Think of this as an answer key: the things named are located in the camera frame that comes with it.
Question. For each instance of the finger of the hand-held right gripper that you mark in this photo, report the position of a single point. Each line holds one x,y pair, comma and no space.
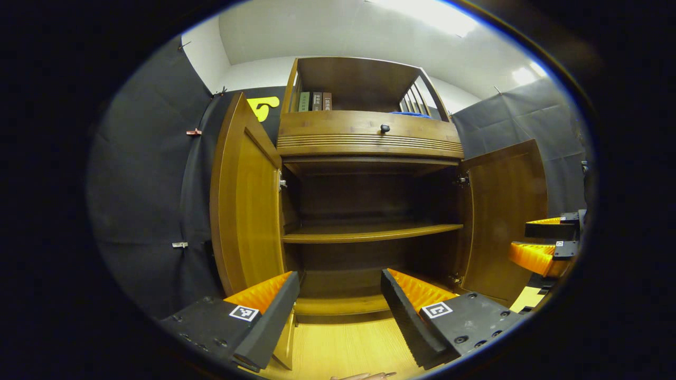
549,231
566,249

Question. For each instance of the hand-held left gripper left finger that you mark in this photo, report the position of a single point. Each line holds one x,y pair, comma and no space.
269,324

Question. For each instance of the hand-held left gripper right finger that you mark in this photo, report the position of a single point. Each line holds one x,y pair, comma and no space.
409,324

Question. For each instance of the wooden shoe cabinet door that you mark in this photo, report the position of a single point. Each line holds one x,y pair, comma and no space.
501,221
253,211

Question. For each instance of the small ceiling light panel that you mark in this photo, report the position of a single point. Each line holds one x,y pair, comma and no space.
528,74

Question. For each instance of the blue cloth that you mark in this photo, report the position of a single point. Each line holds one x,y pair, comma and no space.
409,114

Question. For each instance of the wooden drawer with black knob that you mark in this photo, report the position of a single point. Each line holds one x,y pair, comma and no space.
327,126

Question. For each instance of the dark brown book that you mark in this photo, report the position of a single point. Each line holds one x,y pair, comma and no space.
317,101

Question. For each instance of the dark clip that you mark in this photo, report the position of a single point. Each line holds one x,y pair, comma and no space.
219,92

